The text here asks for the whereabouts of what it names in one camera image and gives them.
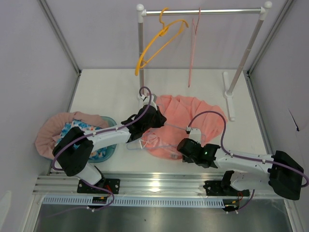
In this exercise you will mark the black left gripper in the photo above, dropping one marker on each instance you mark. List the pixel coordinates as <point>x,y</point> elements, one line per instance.
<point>161,119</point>

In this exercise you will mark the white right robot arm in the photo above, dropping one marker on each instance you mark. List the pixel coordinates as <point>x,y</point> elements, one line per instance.
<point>278,172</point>

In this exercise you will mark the pink wire hanger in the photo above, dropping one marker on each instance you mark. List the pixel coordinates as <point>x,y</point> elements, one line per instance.
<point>193,45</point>

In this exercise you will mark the blue wire hanger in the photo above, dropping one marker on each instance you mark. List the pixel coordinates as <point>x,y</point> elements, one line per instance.
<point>150,141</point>

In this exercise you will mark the aluminium mounting rail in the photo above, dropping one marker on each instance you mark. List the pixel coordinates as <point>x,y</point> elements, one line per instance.
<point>152,184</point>

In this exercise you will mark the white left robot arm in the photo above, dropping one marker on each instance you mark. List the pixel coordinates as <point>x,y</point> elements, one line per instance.
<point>72,153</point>

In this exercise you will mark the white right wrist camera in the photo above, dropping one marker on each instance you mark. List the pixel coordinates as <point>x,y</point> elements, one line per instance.
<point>194,134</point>

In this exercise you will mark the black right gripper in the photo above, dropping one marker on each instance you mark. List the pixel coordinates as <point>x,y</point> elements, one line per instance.
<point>186,159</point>

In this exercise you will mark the dusty pink pleated garment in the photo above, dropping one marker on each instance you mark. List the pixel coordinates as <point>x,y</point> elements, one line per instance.
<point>49,133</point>

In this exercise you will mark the blue floral garment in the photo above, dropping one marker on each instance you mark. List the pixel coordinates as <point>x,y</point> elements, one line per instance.
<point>96,156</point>

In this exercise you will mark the salmon pink skirt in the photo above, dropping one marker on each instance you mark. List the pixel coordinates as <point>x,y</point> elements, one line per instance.
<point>185,112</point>

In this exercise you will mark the white slotted cable duct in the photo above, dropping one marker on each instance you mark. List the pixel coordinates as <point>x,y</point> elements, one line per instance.
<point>135,201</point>

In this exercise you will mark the white and silver clothes rack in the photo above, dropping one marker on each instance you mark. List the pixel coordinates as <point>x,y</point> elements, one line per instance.
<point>228,85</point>

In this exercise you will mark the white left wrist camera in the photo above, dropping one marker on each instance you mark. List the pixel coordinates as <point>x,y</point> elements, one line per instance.
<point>145,100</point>

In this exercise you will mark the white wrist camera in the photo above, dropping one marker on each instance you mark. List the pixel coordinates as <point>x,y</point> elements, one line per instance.
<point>194,134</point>
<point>145,100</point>

